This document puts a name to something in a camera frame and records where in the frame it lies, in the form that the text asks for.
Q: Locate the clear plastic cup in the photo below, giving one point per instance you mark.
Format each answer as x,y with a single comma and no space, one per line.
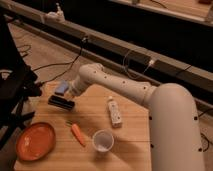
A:
103,141

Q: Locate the black chair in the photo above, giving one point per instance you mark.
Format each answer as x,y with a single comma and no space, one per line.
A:
16,88

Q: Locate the white plastic bottle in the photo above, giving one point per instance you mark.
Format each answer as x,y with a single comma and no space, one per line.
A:
114,112

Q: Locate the orange toy carrot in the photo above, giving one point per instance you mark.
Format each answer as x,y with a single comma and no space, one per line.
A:
76,131

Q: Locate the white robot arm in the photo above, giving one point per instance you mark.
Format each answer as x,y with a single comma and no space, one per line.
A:
173,117

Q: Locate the orange plate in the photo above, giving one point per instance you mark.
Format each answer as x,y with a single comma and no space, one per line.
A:
35,142

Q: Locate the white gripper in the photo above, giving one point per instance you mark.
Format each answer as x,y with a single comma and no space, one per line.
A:
76,87

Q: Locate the white object on rail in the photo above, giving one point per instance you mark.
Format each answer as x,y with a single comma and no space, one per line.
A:
58,15

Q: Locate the blue sponge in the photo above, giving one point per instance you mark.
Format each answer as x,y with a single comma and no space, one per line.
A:
62,88

